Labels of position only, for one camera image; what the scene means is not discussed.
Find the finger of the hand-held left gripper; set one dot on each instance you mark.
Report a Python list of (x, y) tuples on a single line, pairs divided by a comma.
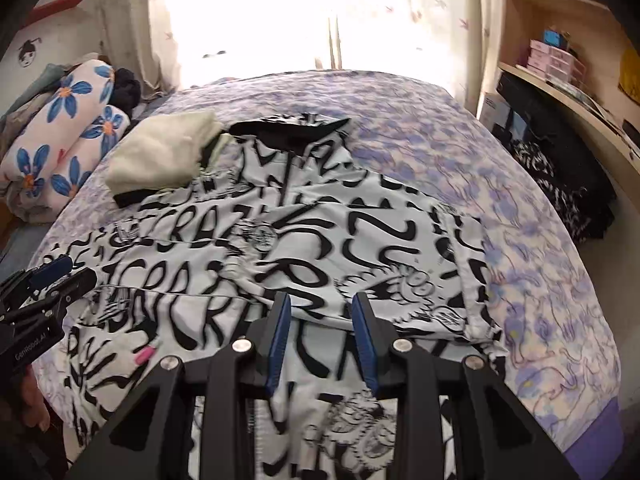
[(72, 287), (52, 269)]

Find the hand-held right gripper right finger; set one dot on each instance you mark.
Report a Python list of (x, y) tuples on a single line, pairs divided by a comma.
[(365, 345)]

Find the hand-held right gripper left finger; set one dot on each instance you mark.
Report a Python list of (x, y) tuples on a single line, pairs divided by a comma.
[(277, 345)]

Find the white black graffiti print jacket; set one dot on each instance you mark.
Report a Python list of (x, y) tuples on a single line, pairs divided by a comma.
[(300, 230)]

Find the person's left hand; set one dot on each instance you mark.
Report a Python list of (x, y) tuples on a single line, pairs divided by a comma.
[(35, 400)]

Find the rolled blue flower quilt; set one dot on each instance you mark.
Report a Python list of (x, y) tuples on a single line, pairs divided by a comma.
[(60, 120)]

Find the cream folded garment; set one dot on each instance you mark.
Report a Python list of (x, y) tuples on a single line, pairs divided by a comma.
[(165, 150)]

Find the grey cloth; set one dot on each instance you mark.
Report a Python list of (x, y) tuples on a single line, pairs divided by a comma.
[(35, 87)]

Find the dark cloth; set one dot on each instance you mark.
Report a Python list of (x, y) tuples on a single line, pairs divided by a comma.
[(127, 90)]

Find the purple floral bed sheet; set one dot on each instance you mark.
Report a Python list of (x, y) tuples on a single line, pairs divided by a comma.
[(425, 140)]

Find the black white patterned garment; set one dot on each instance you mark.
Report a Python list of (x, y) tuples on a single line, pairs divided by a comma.
[(542, 180)]

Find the white cardboard box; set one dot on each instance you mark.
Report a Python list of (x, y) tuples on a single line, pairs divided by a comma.
[(492, 112)]

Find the black bag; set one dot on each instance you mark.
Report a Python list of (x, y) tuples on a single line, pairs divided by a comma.
[(565, 125)]

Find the sheer floral curtain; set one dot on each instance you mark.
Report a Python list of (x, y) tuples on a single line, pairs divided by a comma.
[(440, 20)]

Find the pink drawer boxes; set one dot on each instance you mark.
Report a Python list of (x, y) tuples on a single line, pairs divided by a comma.
[(555, 62)]

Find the blue box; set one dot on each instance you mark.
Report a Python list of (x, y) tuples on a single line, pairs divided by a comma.
[(556, 37)]

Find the yellow cloth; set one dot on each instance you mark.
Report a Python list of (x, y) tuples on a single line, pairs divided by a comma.
[(630, 75)]

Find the wooden shelf unit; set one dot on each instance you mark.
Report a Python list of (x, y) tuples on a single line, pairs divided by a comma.
[(550, 10)]

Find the cartoon wall sticker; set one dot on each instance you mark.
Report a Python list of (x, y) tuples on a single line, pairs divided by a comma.
[(29, 51)]

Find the red wall decoration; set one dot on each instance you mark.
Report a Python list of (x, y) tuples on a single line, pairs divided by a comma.
[(60, 4)]

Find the wooden window post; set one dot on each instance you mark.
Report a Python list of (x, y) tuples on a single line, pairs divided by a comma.
[(335, 45)]

